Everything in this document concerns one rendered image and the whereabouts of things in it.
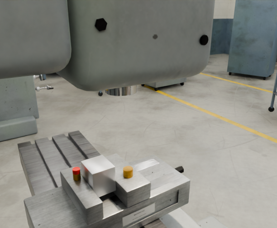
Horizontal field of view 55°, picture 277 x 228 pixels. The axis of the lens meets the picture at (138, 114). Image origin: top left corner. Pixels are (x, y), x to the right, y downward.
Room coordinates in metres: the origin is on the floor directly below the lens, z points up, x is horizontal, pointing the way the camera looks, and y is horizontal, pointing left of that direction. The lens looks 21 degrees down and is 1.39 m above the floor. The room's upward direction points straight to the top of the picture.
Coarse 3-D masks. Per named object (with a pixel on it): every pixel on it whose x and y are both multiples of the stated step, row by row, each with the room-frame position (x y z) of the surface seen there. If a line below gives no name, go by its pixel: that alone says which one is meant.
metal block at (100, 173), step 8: (88, 160) 0.49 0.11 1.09; (96, 160) 0.49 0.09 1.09; (104, 160) 0.49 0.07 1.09; (88, 168) 0.46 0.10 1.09; (96, 168) 0.46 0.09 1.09; (104, 168) 0.46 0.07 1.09; (112, 168) 0.47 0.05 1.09; (88, 176) 0.46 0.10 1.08; (96, 176) 0.45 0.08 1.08; (104, 176) 0.46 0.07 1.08; (112, 176) 0.47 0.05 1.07; (88, 184) 0.46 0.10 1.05; (96, 184) 0.45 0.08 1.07; (104, 184) 0.45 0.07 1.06; (112, 184) 0.47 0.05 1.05; (96, 192) 0.44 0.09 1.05; (104, 192) 0.45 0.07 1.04
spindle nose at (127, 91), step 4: (116, 88) 0.36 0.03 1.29; (120, 88) 0.35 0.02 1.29; (124, 88) 0.36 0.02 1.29; (128, 88) 0.36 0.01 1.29; (132, 88) 0.36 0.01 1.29; (136, 88) 0.37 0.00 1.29; (108, 92) 0.36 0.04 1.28; (112, 92) 0.36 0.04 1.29; (116, 92) 0.36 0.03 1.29; (120, 92) 0.35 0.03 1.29; (124, 92) 0.36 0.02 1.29; (128, 92) 0.36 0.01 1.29; (132, 92) 0.36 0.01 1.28
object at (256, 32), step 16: (240, 0) 6.13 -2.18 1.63; (256, 0) 5.92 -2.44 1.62; (272, 0) 5.72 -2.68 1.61; (240, 16) 6.10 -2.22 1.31; (256, 16) 5.89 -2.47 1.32; (272, 16) 5.69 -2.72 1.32; (240, 32) 6.07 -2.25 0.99; (256, 32) 5.86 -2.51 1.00; (272, 32) 5.65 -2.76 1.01; (240, 48) 6.04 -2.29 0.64; (256, 48) 5.82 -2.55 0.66; (272, 48) 5.66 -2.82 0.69; (240, 64) 6.01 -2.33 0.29; (256, 64) 5.79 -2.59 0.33; (272, 64) 5.85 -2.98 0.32; (176, 80) 5.05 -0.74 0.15
